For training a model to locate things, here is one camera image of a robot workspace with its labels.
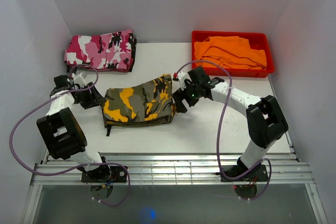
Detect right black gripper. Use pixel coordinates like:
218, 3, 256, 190
172, 79, 201, 113

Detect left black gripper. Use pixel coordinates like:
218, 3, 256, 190
74, 82, 107, 110

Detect yellow camouflage trousers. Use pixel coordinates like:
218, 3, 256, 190
102, 74, 176, 136

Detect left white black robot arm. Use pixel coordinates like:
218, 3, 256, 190
36, 73, 111, 182

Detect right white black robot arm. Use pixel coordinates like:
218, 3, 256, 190
173, 67, 289, 181

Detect pink camouflage folded trousers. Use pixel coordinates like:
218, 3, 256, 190
64, 29, 137, 72

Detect orange cloth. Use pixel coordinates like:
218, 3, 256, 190
194, 36, 267, 70

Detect red plastic bin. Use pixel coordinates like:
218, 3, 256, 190
192, 30, 275, 78

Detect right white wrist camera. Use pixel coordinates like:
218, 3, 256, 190
173, 71, 190, 90

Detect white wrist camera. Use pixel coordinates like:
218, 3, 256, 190
71, 72, 87, 89
173, 71, 190, 90

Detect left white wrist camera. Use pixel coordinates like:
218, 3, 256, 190
71, 72, 87, 89

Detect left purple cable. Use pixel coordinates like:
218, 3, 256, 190
9, 63, 132, 207

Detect purple cable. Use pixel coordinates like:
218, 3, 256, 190
175, 60, 272, 201
9, 63, 132, 207

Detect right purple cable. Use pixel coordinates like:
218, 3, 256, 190
175, 60, 272, 201

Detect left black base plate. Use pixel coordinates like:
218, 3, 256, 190
81, 165, 127, 183

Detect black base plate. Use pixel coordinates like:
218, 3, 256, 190
215, 165, 269, 182
81, 165, 127, 183

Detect aluminium rail frame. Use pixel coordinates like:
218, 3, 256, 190
22, 71, 328, 224

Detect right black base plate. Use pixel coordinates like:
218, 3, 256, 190
215, 165, 269, 182

